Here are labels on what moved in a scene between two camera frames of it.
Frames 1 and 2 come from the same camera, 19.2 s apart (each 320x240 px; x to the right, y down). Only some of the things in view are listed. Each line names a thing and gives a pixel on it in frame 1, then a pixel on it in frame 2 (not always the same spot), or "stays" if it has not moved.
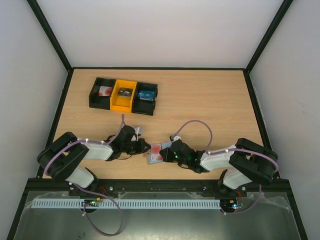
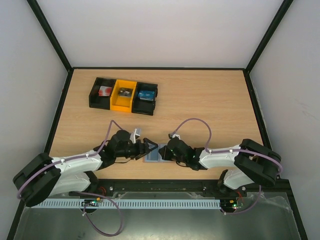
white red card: x=154 y=156 to x=105 y=91
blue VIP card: x=148 y=95 stays
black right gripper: x=167 y=154 stays
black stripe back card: x=125 y=92 stays
